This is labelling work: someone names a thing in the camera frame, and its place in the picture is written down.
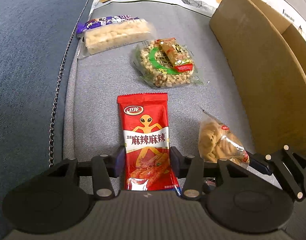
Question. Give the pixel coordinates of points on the brown cardboard box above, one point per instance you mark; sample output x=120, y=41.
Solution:
x=267, y=56

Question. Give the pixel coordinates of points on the rice puff bar pack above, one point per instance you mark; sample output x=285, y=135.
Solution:
x=115, y=35

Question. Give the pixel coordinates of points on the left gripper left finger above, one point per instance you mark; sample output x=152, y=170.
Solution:
x=104, y=167

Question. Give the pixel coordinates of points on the purple swirl candy packet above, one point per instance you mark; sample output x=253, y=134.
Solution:
x=102, y=21

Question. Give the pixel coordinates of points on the red spicy snack packet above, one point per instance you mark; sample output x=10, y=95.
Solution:
x=145, y=125

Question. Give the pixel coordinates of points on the round peanut brittle pack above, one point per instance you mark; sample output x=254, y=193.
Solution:
x=156, y=69

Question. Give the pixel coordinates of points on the brown cookie bag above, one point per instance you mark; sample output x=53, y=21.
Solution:
x=216, y=141

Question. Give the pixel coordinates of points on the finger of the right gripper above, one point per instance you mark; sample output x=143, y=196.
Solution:
x=258, y=162

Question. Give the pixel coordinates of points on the grey printed sofa cover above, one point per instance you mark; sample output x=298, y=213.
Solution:
x=185, y=124

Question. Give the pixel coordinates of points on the red gold candy bar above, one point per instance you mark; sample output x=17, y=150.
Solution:
x=178, y=56

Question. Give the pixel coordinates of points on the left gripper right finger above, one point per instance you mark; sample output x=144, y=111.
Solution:
x=190, y=167

